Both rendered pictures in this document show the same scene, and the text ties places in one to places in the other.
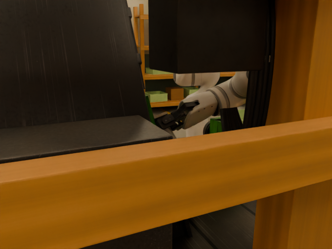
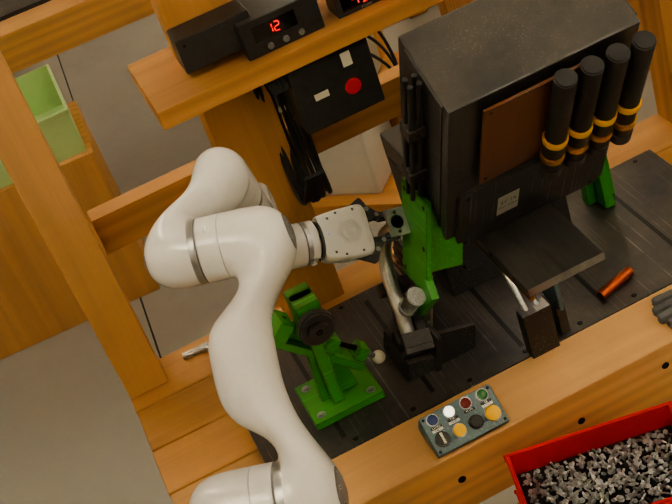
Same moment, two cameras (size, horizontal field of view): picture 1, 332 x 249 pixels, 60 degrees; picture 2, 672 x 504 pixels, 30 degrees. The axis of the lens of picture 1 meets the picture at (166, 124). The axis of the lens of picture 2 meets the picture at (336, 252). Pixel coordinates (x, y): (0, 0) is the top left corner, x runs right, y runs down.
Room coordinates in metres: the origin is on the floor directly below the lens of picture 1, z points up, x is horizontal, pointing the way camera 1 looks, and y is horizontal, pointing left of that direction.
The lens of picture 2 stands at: (2.69, 0.40, 2.58)
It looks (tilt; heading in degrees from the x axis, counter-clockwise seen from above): 35 degrees down; 195
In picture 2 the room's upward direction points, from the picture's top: 20 degrees counter-clockwise
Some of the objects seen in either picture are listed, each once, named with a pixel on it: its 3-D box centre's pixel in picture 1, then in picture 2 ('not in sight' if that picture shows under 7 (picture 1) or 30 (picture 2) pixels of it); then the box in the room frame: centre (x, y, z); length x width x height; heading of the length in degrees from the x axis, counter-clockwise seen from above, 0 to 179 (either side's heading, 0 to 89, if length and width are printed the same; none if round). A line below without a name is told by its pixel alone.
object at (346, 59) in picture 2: (204, 26); (326, 75); (0.54, -0.07, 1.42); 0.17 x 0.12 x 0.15; 115
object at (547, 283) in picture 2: not in sight; (516, 227); (0.74, 0.23, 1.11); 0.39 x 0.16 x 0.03; 25
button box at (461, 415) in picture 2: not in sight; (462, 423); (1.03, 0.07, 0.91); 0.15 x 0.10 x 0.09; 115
